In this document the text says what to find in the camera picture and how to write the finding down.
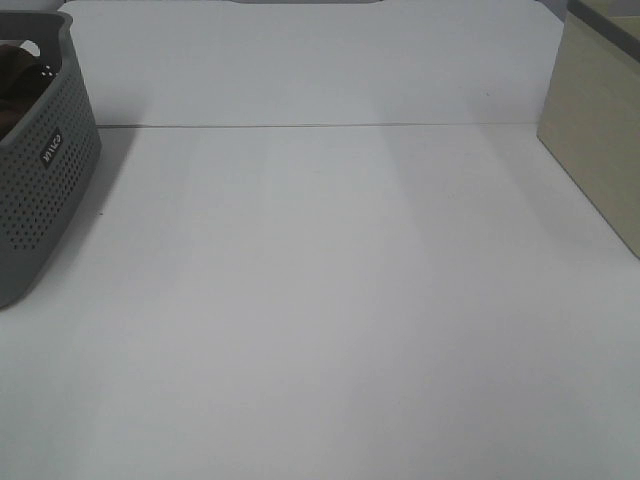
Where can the grey perforated plastic basket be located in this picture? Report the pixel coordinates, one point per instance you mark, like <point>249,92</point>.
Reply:
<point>49,157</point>

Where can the beige fabric storage box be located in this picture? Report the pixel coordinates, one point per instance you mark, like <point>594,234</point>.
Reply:
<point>590,118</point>

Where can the brown towel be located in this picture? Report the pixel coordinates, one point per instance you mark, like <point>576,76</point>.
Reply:
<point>23,80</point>

